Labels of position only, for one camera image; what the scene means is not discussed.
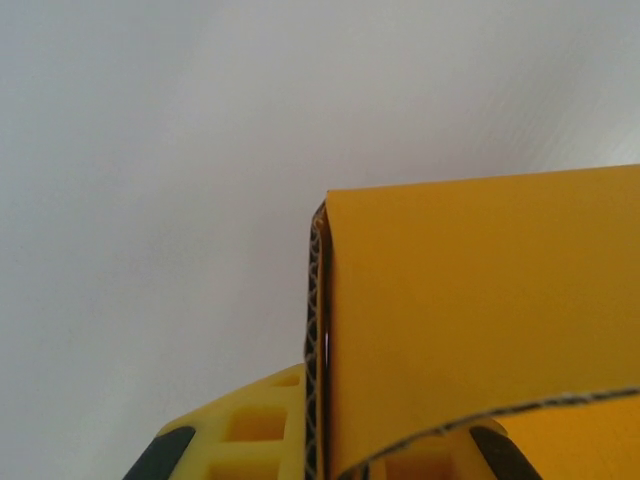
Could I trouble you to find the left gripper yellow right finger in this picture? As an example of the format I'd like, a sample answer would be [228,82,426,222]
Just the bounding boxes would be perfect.
[348,418,544,480]

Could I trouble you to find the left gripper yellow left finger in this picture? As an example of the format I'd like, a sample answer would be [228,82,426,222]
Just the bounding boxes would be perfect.
[122,362,307,480]

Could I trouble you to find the yellow cardboard box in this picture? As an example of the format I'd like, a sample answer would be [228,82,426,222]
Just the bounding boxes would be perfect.
[301,163,640,480]

